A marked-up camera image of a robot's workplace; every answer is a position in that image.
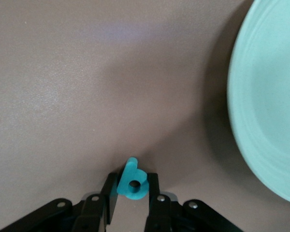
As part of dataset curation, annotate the brown table cover sheet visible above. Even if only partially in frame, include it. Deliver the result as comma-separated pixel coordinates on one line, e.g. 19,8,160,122
0,0,290,232

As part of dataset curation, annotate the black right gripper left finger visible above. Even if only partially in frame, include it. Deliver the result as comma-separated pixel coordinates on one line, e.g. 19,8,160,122
0,173,119,232

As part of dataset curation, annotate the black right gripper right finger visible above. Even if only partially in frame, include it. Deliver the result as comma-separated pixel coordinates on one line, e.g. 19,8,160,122
145,173,245,232

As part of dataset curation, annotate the green plate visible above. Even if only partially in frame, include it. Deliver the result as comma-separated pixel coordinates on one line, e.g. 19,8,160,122
227,0,290,206

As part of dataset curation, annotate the teal foam letter b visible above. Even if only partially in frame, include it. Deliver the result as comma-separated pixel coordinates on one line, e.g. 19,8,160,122
116,157,150,201

